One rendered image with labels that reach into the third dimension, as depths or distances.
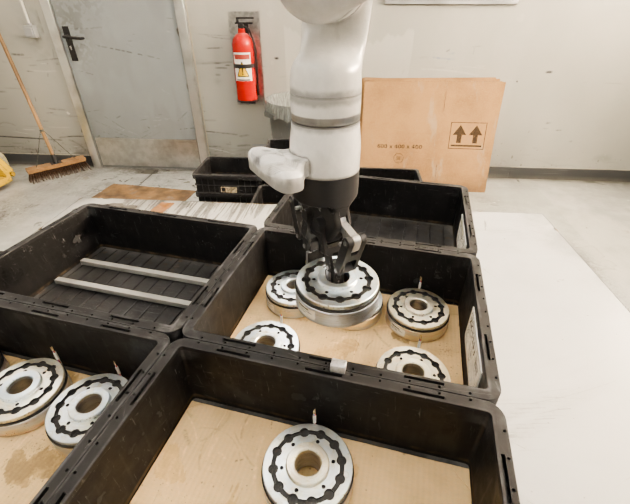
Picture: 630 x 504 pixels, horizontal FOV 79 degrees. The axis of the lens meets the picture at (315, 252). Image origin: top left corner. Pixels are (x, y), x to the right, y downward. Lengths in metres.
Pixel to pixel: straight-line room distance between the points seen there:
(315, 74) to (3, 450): 0.57
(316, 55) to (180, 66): 3.13
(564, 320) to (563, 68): 2.80
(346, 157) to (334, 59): 0.09
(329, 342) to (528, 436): 0.36
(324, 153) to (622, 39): 3.47
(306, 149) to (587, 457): 0.64
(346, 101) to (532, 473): 0.60
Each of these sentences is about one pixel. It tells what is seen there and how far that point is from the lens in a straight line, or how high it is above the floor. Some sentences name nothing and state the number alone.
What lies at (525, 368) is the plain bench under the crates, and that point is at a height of 0.70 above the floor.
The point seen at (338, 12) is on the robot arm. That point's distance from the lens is 0.36.
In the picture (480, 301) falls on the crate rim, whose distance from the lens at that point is 0.61.
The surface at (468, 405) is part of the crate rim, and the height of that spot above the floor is 0.93.
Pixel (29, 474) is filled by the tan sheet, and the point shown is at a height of 0.83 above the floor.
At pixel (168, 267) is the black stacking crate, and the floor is 0.83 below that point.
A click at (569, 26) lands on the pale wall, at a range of 3.59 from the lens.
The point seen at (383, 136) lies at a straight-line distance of 3.17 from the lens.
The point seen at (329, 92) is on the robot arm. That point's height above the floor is 1.23.
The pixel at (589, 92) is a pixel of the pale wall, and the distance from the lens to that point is 3.77.
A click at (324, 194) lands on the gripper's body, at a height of 1.13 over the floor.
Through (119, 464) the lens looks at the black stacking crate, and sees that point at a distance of 0.50.
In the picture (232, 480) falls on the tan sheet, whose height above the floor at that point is 0.83.
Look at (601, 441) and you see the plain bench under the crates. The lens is 0.83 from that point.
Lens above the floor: 1.30
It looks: 33 degrees down
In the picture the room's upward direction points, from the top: straight up
